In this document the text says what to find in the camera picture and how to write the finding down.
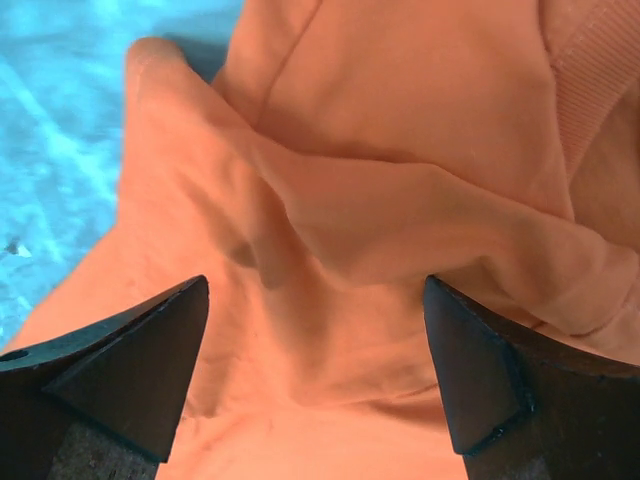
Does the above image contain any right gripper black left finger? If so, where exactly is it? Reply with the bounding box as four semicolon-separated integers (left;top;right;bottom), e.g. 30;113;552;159
1;276;209;480

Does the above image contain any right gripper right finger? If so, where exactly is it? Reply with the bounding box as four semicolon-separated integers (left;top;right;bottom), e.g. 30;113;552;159
423;276;639;480

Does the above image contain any orange t-shirt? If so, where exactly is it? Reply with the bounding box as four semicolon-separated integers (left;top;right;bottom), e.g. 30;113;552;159
12;1;639;479

